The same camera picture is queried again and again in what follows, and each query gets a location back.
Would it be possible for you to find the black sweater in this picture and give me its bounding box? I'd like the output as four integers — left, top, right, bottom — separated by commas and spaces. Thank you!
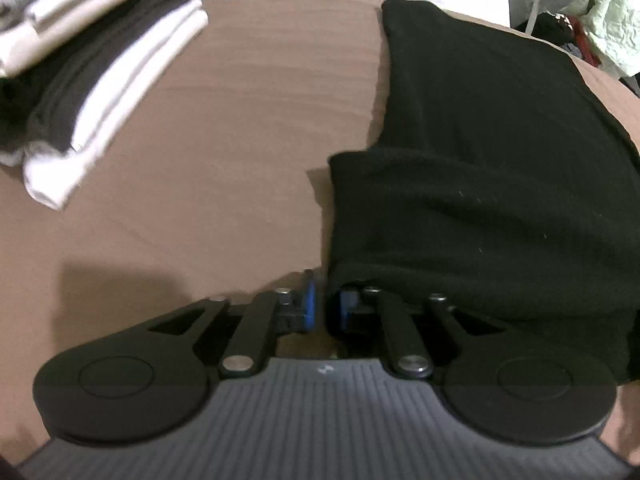
328, 0, 639, 382

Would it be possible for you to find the stack of folded clothes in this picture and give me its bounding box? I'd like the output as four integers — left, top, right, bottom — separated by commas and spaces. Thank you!
1, 0, 208, 210

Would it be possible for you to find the light green quilted jacket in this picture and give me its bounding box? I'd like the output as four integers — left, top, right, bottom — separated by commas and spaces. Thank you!
582, 0, 639, 77

